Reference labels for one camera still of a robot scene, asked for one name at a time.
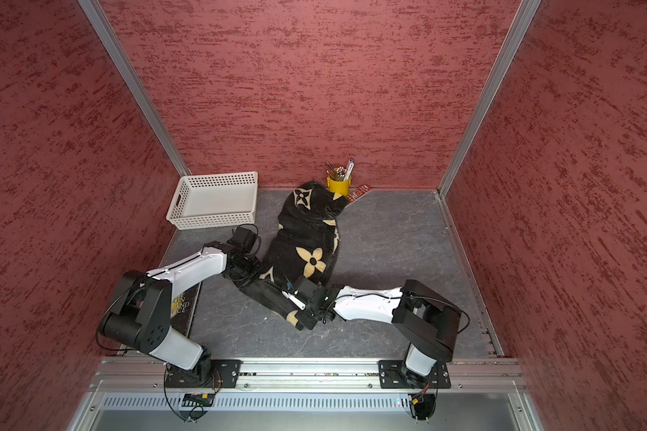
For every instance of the dark book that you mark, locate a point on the dark book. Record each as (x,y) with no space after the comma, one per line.
(183,309)

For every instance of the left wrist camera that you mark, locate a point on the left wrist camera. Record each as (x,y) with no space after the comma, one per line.
(246,239)

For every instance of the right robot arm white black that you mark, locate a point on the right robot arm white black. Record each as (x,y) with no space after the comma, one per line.
(429,322)

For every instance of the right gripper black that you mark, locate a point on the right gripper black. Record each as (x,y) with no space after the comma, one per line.
(310,323)

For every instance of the black pillowcase with beige flowers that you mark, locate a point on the black pillowcase with beige flowers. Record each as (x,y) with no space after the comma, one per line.
(307,244)

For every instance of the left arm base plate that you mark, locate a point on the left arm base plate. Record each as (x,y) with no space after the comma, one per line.
(224,373)

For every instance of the red flat box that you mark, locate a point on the red flat box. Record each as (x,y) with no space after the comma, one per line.
(358,193)

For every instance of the pens in cup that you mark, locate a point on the pens in cup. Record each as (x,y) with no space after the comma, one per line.
(340,173)

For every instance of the right corner aluminium post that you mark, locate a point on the right corner aluminium post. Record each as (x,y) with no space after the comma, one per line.
(518,29)

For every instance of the aluminium front rail frame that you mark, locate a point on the aluminium front rail frame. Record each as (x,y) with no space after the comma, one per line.
(278,393)

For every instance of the left corner aluminium post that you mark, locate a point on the left corner aluminium post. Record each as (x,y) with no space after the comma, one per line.
(103,29)

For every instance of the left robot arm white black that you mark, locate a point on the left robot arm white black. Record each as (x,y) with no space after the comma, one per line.
(140,314)

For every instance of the white perforated plastic basket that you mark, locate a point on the white perforated plastic basket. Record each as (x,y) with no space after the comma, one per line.
(215,200)

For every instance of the corner aluminium post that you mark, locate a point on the corner aluminium post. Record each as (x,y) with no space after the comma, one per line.
(103,29)
(518,29)

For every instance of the yellow pen cup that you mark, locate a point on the yellow pen cup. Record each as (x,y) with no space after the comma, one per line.
(340,186)

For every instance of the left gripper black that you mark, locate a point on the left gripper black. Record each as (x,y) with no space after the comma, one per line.
(239,281)

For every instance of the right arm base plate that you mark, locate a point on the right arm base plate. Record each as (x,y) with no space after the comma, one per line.
(394,375)

